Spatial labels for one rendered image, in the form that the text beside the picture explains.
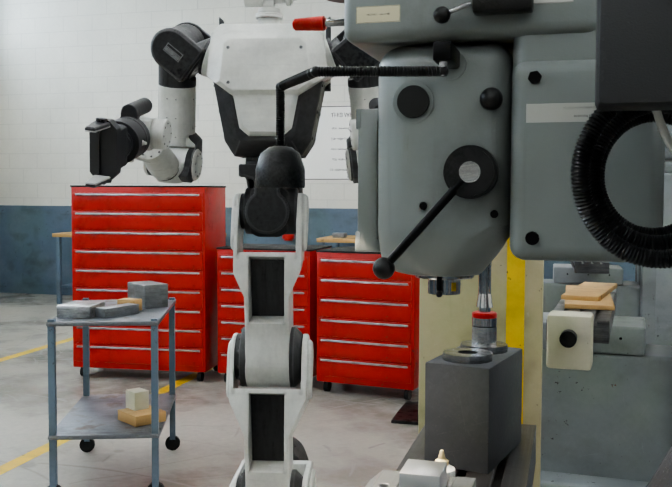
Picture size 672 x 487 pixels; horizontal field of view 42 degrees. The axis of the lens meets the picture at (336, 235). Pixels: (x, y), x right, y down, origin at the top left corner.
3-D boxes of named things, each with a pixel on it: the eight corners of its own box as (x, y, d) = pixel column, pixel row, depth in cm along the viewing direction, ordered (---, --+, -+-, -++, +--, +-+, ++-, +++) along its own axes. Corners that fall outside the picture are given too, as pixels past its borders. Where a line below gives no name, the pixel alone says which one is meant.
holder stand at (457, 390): (423, 464, 156) (424, 354, 155) (462, 434, 176) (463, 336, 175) (488, 475, 151) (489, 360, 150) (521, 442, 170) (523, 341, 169)
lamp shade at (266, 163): (250, 187, 128) (250, 145, 128) (297, 187, 131) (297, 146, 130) (262, 187, 122) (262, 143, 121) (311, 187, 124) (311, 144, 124)
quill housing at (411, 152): (367, 277, 119) (369, 43, 118) (396, 265, 139) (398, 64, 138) (508, 282, 114) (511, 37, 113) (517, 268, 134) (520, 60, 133)
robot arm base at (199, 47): (164, 60, 216) (176, 16, 212) (212, 78, 216) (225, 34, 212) (143, 69, 202) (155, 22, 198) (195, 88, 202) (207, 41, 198)
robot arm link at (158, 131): (104, 157, 181) (124, 146, 192) (154, 163, 180) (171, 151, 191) (104, 103, 177) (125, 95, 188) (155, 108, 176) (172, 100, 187)
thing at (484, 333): (501, 344, 165) (501, 318, 165) (481, 346, 163) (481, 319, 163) (486, 340, 170) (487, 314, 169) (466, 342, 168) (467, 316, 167)
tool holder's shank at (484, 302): (496, 312, 166) (497, 254, 165) (482, 313, 164) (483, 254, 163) (486, 310, 168) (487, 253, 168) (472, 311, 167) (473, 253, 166)
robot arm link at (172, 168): (129, 162, 196) (152, 190, 214) (173, 167, 195) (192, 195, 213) (139, 119, 199) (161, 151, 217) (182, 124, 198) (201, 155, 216)
